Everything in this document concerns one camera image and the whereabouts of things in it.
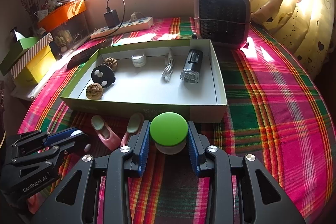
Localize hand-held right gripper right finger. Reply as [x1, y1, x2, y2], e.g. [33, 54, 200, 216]
[187, 121, 306, 224]

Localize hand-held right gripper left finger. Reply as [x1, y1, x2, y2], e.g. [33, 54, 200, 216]
[33, 120, 151, 224]

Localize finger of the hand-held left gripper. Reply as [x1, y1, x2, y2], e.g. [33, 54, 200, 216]
[8, 134, 90, 179]
[7, 127, 77, 156]

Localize small white jar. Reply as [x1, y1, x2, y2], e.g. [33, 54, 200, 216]
[131, 54, 146, 67]
[70, 130, 92, 151]

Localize green lid jar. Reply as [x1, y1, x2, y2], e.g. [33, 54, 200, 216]
[150, 112, 189, 156]

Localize brown walnut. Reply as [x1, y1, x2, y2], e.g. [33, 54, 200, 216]
[85, 83, 104, 101]
[102, 57, 118, 72]

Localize shallow cardboard box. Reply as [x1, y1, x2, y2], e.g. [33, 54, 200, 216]
[60, 39, 228, 123]

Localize black round case white dots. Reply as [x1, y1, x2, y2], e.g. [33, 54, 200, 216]
[91, 64, 116, 88]

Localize white cable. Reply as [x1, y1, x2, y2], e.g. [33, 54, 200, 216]
[161, 48, 175, 83]

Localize pink clip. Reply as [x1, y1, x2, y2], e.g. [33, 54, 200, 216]
[91, 115, 120, 150]
[120, 112, 145, 147]

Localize yellow cardboard box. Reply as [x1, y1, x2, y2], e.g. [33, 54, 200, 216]
[14, 44, 57, 86]

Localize black flashlight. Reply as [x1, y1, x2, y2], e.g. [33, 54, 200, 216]
[180, 49, 203, 84]

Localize striped cardboard box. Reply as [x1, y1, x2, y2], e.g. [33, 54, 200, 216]
[10, 32, 54, 77]

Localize black smartphone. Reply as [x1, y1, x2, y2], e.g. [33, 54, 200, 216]
[66, 38, 114, 69]

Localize green cardboard box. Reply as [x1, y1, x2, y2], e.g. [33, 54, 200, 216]
[0, 36, 40, 76]

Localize plaid tablecloth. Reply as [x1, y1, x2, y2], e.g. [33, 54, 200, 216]
[17, 17, 336, 224]

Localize glass display case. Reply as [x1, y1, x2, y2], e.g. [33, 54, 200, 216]
[50, 13, 91, 56]

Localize white printed mug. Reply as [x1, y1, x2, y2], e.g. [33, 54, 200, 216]
[34, 10, 49, 22]

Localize white power strip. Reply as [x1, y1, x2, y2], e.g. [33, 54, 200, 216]
[91, 17, 154, 40]

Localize orange storage box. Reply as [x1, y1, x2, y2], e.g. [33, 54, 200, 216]
[38, 0, 87, 31]

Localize black charger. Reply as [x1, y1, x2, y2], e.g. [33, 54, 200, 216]
[104, 10, 120, 28]

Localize small white plug adapter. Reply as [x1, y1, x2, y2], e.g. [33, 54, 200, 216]
[129, 12, 145, 22]

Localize pink grey desk heater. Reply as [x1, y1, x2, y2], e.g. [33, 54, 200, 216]
[194, 0, 252, 49]

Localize black charger cable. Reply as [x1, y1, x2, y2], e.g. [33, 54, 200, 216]
[106, 0, 126, 35]

